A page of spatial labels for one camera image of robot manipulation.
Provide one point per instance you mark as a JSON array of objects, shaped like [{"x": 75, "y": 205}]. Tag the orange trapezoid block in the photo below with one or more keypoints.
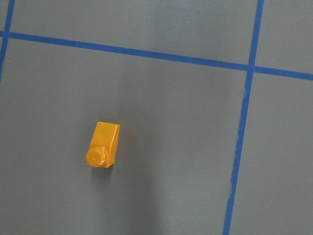
[{"x": 103, "y": 145}]

